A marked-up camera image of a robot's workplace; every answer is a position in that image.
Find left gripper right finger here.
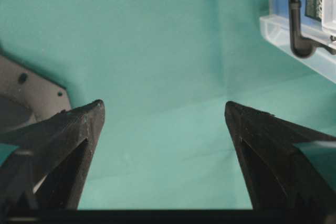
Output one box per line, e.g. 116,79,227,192
225,101,335,211

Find black cable at bin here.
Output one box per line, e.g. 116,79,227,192
287,0,336,58

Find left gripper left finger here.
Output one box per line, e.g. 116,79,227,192
1,100,105,211

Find clear plastic storage bin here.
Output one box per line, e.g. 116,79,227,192
259,0,335,82

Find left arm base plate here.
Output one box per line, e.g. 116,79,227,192
1,53,71,133

